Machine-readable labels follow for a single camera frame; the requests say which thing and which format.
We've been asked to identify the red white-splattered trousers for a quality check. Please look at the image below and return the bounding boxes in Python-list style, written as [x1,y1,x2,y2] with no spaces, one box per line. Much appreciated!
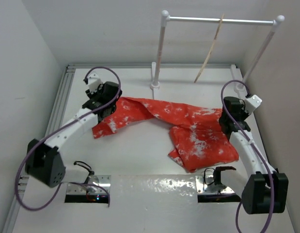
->
[92,97,239,173]

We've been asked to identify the beige wooden hanger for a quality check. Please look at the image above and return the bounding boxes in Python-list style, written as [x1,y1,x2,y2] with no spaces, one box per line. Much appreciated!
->
[194,14,225,83]

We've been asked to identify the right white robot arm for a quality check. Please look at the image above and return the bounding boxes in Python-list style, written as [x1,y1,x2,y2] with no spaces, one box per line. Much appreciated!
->
[203,95,288,214]

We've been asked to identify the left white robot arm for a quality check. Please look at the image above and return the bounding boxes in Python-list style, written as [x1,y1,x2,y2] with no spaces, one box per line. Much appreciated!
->
[25,80,122,188]

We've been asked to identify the white clothes rack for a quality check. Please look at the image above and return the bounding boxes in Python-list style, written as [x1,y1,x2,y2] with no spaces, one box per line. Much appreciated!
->
[150,10,285,99]

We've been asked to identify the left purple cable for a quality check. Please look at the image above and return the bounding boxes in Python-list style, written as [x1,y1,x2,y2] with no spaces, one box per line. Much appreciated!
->
[15,66,122,211]

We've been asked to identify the purple cable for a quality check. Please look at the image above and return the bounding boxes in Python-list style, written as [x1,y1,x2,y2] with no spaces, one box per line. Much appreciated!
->
[15,66,122,211]
[221,80,275,233]

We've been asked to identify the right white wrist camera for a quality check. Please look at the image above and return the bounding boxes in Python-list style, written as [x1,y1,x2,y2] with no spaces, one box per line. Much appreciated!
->
[244,95,262,115]

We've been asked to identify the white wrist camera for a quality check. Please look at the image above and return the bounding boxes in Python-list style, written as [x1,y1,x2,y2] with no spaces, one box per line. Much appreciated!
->
[244,95,262,115]
[83,72,103,94]

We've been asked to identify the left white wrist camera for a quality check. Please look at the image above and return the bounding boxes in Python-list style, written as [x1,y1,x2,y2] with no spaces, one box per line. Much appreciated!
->
[83,72,103,94]

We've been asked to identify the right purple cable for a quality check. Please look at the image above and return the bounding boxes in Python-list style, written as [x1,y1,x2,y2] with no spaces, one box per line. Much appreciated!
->
[221,80,275,233]

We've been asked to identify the aluminium frame rail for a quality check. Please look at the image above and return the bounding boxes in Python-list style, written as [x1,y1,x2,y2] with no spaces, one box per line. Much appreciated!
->
[1,64,75,233]

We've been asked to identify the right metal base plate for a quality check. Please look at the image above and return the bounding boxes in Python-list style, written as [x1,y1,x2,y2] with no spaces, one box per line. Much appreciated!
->
[195,175,236,196]

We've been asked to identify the metal base plate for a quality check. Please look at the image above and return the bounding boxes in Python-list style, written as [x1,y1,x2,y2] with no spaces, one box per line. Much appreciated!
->
[195,175,236,196]
[66,175,111,197]

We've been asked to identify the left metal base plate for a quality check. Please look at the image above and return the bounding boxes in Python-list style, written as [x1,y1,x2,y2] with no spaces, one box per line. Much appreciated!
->
[66,175,111,197]

